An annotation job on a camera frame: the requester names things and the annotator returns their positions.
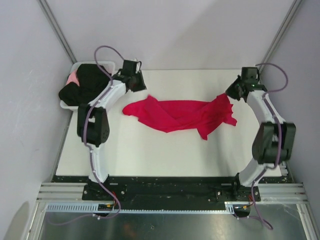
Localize red t shirt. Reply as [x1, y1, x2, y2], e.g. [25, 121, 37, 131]
[122, 93, 237, 140]

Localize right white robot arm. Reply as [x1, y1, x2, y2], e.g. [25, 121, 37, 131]
[225, 66, 297, 201]

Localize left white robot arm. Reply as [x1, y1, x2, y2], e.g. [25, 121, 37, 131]
[77, 60, 147, 200]

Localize white plastic basket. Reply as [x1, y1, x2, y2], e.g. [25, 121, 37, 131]
[60, 60, 117, 113]

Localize black t shirt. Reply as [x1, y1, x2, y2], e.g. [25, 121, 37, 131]
[58, 63, 112, 107]

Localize pink t shirt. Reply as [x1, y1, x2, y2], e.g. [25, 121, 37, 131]
[65, 70, 80, 87]

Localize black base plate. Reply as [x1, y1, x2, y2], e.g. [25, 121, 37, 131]
[51, 175, 286, 211]

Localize grey slotted cable duct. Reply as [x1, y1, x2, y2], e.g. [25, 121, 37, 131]
[45, 202, 235, 214]

